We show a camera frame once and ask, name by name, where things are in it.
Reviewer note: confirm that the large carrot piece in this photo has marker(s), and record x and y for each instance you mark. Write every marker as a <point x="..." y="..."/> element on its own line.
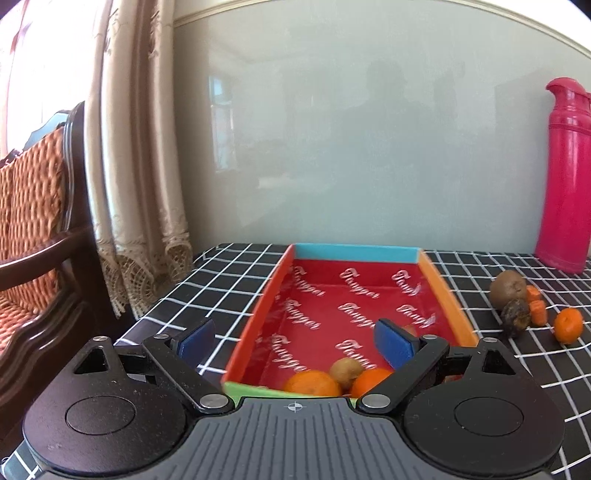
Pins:
<point x="538" y="313"/>

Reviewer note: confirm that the colourful cardboard box red inside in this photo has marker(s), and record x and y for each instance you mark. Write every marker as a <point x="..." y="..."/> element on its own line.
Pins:
<point x="351" y="314"/>

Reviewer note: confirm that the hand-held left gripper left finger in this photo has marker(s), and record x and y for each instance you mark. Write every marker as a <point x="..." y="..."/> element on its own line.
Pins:
<point x="196" y="342"/>

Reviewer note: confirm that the small carrot piece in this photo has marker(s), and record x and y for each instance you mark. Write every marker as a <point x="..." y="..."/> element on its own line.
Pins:
<point x="533" y="293"/>

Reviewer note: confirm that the small green jujube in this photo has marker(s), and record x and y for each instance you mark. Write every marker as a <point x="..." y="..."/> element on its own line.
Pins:
<point x="346" y="370"/>

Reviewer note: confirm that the pink thermos jug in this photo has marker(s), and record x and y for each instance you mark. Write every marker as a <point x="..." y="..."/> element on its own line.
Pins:
<point x="565" y="184"/>

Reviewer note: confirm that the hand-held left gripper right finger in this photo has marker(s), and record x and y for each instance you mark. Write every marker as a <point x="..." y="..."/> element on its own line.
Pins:
<point x="392" y="344"/>

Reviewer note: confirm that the dark wooden chair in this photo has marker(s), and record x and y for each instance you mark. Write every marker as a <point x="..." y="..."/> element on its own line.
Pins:
<point x="46" y="332"/>

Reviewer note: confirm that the beige lace curtain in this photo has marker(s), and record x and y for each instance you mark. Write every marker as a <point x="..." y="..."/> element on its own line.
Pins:
<point x="134" y="184"/>

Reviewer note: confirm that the wrinkled dark passion fruit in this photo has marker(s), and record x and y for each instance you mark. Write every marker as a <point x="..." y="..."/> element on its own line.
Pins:
<point x="515" y="318"/>

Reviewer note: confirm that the orange mandarin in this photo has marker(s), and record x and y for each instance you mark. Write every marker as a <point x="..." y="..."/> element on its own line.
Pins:
<point x="311" y="384"/>
<point x="373" y="381"/>
<point x="569" y="326"/>

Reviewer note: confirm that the brown kiwi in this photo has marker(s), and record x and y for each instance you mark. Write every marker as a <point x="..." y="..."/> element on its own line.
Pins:
<point x="508" y="287"/>

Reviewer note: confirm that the orange woven chair cushion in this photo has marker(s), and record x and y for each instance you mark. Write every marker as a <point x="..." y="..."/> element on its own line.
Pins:
<point x="32" y="198"/>

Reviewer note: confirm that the window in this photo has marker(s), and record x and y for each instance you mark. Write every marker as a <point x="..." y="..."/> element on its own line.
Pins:
<point x="41" y="69"/>

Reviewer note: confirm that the black white checked tablecloth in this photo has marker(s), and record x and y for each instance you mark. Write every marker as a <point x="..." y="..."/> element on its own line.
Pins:
<point x="545" y="369"/>

